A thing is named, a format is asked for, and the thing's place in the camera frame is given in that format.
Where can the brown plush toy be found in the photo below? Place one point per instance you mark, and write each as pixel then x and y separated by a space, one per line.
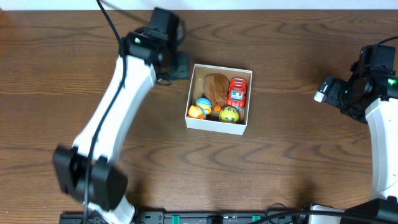
pixel 215 88

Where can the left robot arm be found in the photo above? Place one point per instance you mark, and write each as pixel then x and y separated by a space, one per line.
pixel 88 170

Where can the yellow blue duck toy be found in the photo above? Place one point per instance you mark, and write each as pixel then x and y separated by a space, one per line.
pixel 201 109

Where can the white cardboard box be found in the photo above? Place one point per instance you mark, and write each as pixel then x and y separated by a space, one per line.
pixel 212 123

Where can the yellow ball with blue letters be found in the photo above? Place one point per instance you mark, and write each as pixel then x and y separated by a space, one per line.
pixel 229 114

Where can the black rail with green clips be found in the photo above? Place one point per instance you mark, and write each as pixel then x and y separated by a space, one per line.
pixel 163 217

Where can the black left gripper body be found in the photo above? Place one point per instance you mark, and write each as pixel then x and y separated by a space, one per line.
pixel 179 69

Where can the red toy fire truck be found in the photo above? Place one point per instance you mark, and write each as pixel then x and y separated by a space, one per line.
pixel 237 93

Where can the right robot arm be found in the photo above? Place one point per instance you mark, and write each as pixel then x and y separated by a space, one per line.
pixel 369 97

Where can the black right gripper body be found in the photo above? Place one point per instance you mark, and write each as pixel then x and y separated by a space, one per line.
pixel 340 94

